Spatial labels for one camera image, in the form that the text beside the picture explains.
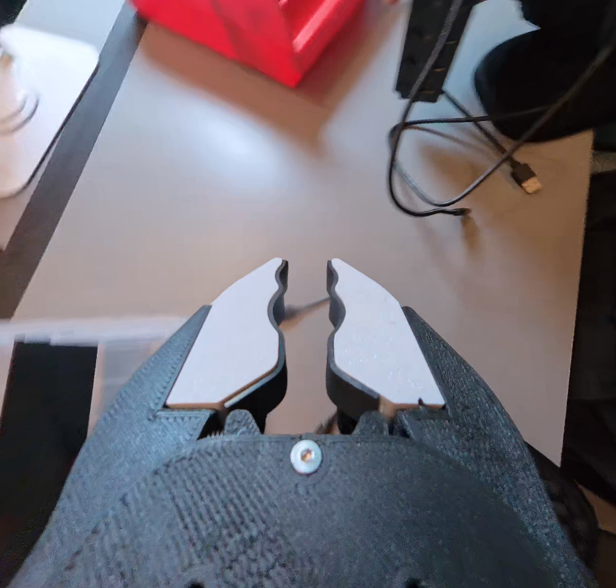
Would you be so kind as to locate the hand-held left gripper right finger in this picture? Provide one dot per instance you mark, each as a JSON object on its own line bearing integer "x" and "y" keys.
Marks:
{"x": 380, "y": 352}

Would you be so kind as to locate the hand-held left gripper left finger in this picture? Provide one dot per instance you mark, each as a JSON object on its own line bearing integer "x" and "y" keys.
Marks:
{"x": 231, "y": 352}

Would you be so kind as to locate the clear plastic bin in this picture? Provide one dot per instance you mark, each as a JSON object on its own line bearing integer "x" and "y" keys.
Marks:
{"x": 120, "y": 338}

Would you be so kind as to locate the black usb hub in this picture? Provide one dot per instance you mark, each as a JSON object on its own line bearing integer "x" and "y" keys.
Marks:
{"x": 418, "y": 44}

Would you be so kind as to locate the red open-front bin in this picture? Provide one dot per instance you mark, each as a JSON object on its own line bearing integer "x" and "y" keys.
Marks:
{"x": 216, "y": 20}

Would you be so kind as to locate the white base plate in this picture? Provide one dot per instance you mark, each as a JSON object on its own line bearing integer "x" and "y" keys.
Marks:
{"x": 48, "y": 164}

